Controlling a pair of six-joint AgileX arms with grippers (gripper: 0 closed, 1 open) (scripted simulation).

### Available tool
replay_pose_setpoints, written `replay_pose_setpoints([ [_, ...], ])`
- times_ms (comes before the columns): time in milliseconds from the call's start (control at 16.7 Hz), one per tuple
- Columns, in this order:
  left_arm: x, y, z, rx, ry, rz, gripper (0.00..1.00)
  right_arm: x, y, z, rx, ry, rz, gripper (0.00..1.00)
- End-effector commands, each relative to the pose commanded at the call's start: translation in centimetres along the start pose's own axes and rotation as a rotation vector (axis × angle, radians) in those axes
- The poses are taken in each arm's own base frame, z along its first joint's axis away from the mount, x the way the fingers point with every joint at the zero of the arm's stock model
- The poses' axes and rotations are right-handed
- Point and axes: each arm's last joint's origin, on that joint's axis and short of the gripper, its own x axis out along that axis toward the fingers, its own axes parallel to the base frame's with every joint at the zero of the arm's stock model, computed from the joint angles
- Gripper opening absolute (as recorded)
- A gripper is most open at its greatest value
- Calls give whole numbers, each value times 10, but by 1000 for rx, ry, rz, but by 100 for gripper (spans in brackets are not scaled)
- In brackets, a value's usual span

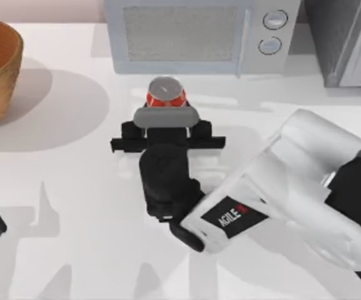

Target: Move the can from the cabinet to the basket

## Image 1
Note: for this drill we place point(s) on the pale microwave oven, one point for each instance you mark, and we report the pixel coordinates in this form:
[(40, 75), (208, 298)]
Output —
[(289, 37)]

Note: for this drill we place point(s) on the round microwave knob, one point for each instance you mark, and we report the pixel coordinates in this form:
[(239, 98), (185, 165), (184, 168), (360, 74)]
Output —
[(275, 19), (270, 45)]

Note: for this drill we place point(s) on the microwave oven door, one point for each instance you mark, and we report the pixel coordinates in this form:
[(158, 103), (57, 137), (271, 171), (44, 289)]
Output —
[(180, 32)]

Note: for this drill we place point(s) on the red and white can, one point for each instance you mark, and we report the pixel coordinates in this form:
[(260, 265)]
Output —
[(165, 90)]

